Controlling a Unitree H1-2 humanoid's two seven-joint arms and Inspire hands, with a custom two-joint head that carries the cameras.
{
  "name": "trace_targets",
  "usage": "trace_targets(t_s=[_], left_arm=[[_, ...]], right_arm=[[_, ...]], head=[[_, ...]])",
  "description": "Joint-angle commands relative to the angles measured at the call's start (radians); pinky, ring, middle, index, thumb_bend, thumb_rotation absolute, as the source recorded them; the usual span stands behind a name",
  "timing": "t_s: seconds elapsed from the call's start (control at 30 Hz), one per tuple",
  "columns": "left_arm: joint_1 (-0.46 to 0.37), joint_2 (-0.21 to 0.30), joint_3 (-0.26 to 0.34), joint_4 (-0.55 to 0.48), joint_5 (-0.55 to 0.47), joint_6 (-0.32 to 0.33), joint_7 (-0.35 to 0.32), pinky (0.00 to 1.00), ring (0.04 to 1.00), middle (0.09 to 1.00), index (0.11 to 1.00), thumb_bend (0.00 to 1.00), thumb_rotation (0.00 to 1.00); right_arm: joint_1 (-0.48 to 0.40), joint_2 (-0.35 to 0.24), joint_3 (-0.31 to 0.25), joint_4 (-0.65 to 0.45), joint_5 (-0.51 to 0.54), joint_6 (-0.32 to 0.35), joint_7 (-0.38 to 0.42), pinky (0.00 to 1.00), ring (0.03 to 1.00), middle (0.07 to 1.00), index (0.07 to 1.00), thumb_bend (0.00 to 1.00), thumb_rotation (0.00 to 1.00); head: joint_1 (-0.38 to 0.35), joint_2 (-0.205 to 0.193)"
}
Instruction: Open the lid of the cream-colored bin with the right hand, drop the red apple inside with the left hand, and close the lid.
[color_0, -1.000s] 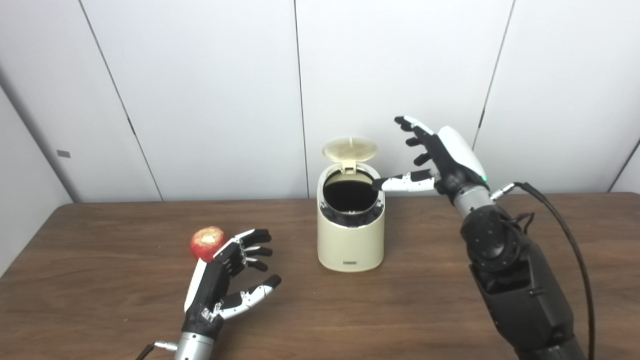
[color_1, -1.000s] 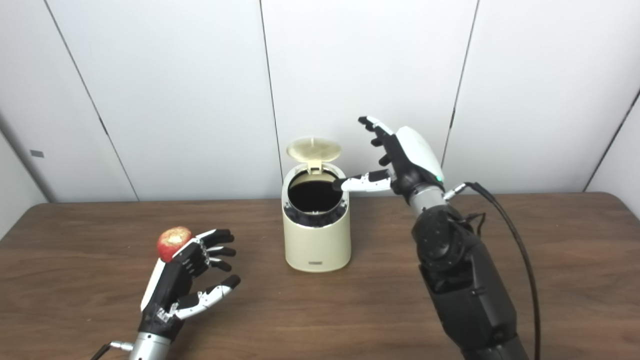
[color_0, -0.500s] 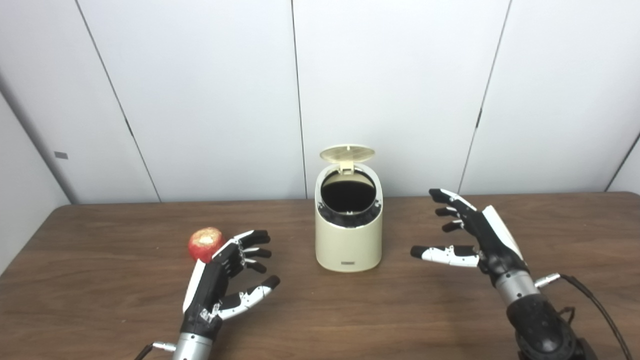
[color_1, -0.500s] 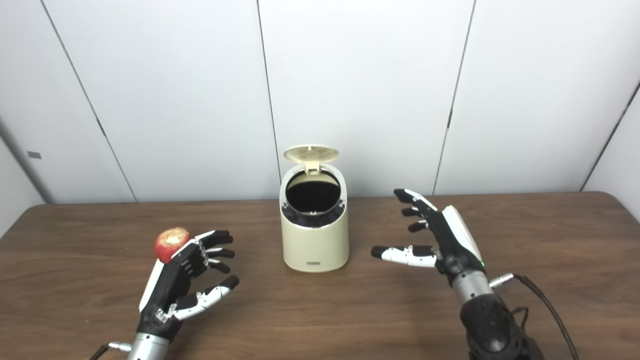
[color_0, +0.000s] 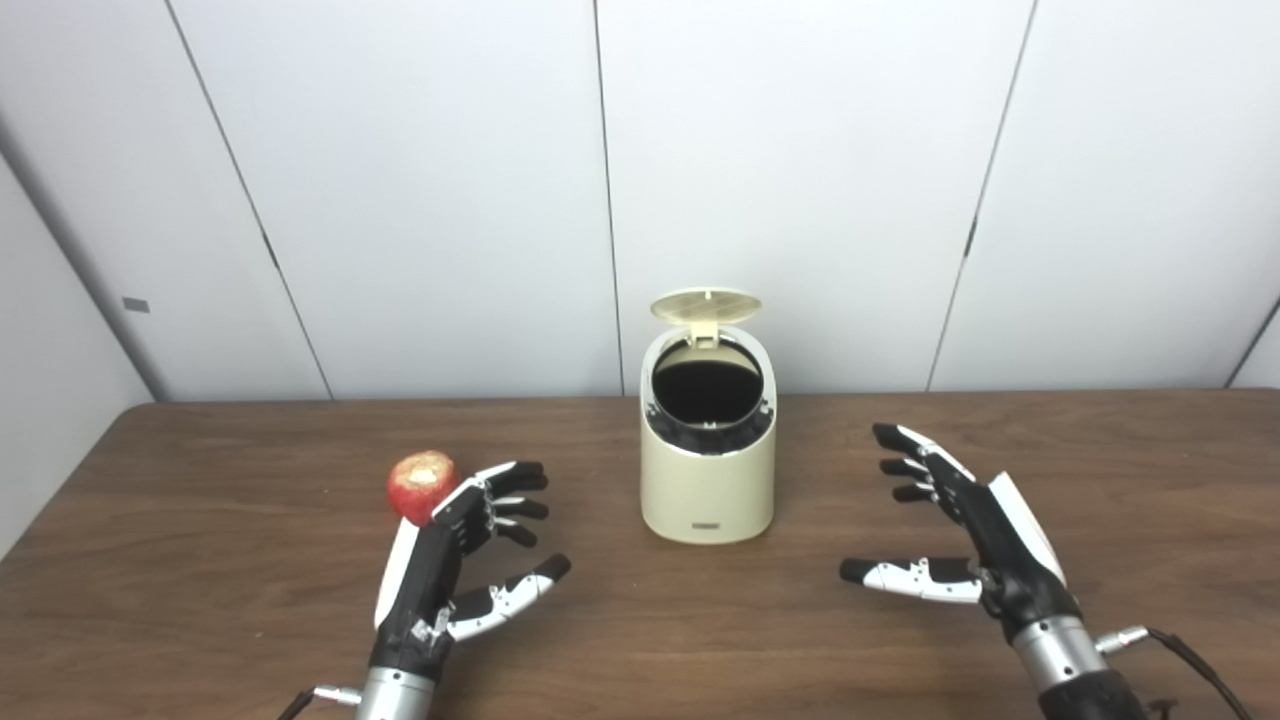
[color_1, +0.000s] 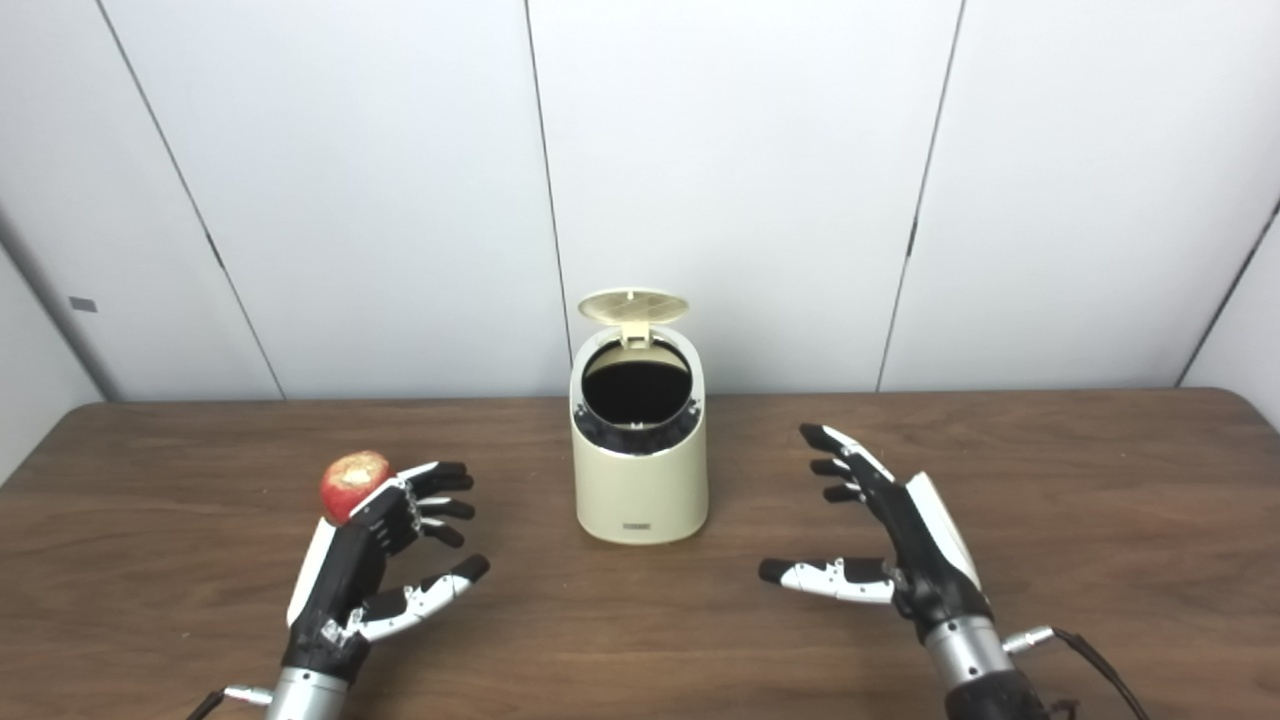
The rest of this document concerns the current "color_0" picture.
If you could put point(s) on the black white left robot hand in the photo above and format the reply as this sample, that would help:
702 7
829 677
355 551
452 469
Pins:
420 590

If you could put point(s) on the small gray wall label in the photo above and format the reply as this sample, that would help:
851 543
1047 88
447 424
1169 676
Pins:
136 305

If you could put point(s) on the cream round bin lid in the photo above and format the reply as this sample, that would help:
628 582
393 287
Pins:
705 305

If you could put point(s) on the cream-colored bin body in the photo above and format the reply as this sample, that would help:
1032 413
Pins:
707 490

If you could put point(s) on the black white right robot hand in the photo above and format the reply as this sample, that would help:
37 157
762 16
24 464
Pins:
1010 560

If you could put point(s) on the red apple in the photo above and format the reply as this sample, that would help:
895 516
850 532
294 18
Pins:
418 485

